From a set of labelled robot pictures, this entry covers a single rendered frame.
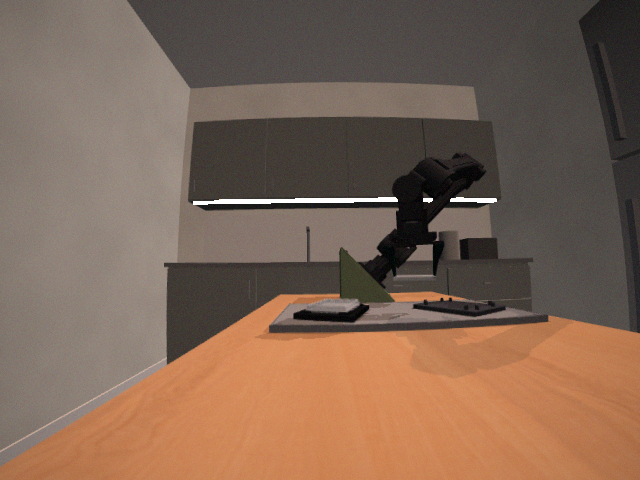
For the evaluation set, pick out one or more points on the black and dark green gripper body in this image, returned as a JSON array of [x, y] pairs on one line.
[[411, 240]]

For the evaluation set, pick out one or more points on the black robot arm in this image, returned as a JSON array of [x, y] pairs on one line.
[[408, 190]]

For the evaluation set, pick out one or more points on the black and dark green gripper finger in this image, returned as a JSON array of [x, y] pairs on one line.
[[390, 252], [437, 251]]

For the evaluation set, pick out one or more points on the white multi-well plate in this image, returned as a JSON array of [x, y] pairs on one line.
[[347, 305]]

